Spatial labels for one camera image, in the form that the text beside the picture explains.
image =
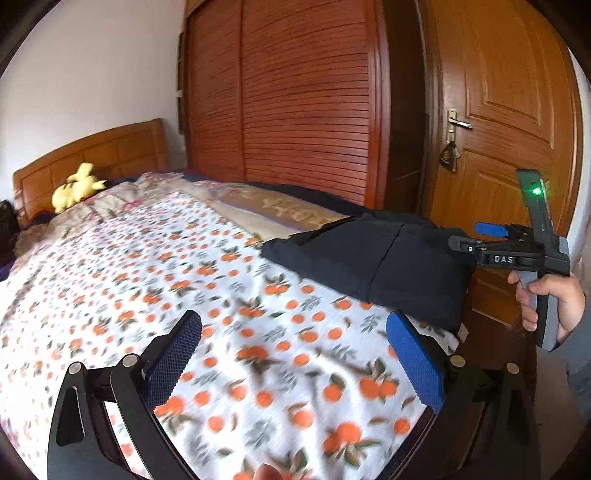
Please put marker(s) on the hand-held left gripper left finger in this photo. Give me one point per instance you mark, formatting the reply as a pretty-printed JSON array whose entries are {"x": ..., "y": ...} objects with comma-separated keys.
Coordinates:
[{"x": 178, "y": 360}]

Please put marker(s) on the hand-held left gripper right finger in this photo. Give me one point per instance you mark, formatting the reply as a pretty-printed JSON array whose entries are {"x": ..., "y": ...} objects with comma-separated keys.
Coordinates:
[{"x": 415, "y": 364}]

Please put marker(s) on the wooden door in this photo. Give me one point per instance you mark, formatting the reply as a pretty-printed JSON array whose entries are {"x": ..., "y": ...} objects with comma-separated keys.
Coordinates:
[{"x": 508, "y": 92}]

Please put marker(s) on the person's right forearm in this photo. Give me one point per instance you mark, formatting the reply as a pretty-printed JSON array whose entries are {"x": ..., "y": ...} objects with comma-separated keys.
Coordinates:
[{"x": 581, "y": 360}]

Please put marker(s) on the yellow plush toy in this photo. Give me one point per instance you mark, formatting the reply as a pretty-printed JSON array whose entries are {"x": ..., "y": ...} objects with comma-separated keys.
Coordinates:
[{"x": 74, "y": 191}]

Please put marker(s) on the orange fruit print bedsheet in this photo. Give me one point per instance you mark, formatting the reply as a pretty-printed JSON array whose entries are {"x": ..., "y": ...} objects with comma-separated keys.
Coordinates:
[{"x": 138, "y": 277}]

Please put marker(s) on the beige floral quilt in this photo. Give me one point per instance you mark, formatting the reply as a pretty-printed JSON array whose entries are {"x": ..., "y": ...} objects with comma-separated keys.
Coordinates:
[{"x": 277, "y": 207}]

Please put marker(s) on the wooden bed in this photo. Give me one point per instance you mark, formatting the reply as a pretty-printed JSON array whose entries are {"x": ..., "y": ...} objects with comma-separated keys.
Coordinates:
[{"x": 115, "y": 147}]

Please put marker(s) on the wooden slatted wardrobe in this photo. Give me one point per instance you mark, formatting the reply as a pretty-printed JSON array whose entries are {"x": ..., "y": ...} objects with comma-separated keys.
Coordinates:
[{"x": 286, "y": 115}]

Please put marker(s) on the person's right hand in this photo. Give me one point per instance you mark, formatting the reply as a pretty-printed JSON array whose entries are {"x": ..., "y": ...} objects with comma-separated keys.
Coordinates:
[{"x": 568, "y": 300}]

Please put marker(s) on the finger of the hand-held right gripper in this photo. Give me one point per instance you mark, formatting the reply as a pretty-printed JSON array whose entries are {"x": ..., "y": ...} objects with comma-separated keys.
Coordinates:
[
  {"x": 461, "y": 243},
  {"x": 489, "y": 228}
]

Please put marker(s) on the dark key pouch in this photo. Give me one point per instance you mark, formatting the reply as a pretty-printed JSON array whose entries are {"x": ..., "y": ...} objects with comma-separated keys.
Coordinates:
[{"x": 448, "y": 157}]

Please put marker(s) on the person's left hand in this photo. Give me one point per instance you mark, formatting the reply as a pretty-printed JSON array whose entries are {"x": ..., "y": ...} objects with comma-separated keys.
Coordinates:
[{"x": 268, "y": 473}]

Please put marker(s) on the black backpack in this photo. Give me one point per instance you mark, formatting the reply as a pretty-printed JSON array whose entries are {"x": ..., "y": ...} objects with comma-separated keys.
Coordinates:
[{"x": 7, "y": 226}]

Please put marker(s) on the black double-breasted coat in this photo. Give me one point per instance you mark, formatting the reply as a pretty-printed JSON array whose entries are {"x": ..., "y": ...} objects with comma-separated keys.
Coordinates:
[{"x": 369, "y": 267}]

